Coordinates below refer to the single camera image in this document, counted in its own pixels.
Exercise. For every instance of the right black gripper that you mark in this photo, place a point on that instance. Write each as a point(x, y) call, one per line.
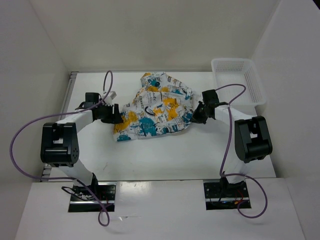
point(196, 117)

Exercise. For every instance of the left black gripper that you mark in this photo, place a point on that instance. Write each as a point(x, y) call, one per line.
point(115, 118)

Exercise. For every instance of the white teal yellow patterned shorts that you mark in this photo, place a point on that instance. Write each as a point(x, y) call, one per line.
point(163, 105)

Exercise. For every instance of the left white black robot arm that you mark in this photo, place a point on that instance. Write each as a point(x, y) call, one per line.
point(59, 144)

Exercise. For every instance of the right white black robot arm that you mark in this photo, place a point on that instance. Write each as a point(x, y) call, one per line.
point(248, 139)

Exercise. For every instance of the white perforated plastic basket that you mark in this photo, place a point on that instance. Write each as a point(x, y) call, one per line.
point(234, 72)

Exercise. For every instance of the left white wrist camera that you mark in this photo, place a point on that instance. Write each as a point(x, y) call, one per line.
point(108, 98)

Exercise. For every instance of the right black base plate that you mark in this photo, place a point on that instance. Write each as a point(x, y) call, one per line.
point(221, 195)

